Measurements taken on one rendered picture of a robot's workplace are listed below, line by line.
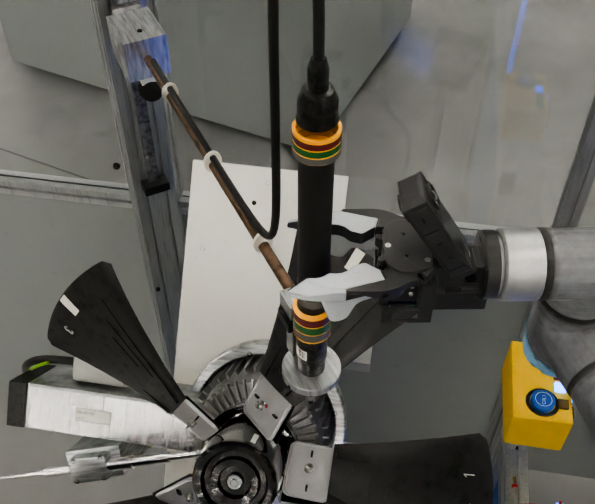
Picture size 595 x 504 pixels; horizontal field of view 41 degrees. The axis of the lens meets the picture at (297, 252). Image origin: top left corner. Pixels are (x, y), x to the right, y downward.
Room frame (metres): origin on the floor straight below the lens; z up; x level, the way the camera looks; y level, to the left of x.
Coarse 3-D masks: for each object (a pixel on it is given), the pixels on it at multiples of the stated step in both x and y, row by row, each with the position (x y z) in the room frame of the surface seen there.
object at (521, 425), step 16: (512, 352) 0.83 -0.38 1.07; (512, 368) 0.80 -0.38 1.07; (528, 368) 0.80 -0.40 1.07; (512, 384) 0.77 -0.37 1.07; (528, 384) 0.77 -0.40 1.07; (544, 384) 0.77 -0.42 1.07; (512, 400) 0.74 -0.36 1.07; (528, 400) 0.73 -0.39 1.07; (512, 416) 0.71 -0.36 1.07; (528, 416) 0.70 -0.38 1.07; (544, 416) 0.70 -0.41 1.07; (560, 416) 0.70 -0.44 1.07; (512, 432) 0.70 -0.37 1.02; (528, 432) 0.70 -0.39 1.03; (544, 432) 0.69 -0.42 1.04; (560, 432) 0.69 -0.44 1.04; (560, 448) 0.69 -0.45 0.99
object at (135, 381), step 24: (96, 264) 0.72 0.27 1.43; (72, 288) 0.72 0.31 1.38; (96, 288) 0.71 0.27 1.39; (120, 288) 0.70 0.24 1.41; (96, 312) 0.70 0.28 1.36; (120, 312) 0.68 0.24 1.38; (48, 336) 0.73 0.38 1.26; (96, 336) 0.69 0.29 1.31; (120, 336) 0.67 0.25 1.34; (144, 336) 0.65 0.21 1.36; (96, 360) 0.69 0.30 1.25; (120, 360) 0.66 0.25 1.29; (144, 360) 0.64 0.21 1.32; (144, 384) 0.64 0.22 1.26; (168, 384) 0.62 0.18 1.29; (168, 408) 0.63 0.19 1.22
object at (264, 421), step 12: (264, 384) 0.64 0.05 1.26; (252, 396) 0.64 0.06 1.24; (264, 396) 0.63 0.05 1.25; (276, 396) 0.62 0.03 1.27; (252, 408) 0.62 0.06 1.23; (264, 408) 0.61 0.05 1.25; (276, 408) 0.60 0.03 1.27; (288, 408) 0.59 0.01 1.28; (252, 420) 0.60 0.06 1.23; (264, 420) 0.59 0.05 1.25; (276, 420) 0.58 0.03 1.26; (264, 432) 0.57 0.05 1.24; (276, 432) 0.57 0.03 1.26
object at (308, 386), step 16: (288, 288) 0.59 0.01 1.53; (288, 304) 0.57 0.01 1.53; (288, 320) 0.56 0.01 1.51; (288, 336) 0.57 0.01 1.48; (288, 352) 0.56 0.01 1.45; (288, 368) 0.54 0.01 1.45; (336, 368) 0.54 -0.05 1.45; (288, 384) 0.52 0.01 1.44; (304, 384) 0.52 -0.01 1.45; (320, 384) 0.52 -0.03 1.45; (336, 384) 0.52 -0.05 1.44
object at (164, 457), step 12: (120, 456) 0.62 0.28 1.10; (132, 456) 0.62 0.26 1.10; (144, 456) 0.61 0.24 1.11; (156, 456) 0.61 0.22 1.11; (168, 456) 0.61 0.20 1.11; (180, 456) 0.61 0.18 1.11; (192, 456) 0.61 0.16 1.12; (48, 468) 0.61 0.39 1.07; (60, 468) 0.61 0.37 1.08; (108, 468) 0.60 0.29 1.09; (120, 468) 0.60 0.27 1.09; (132, 468) 0.60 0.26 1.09
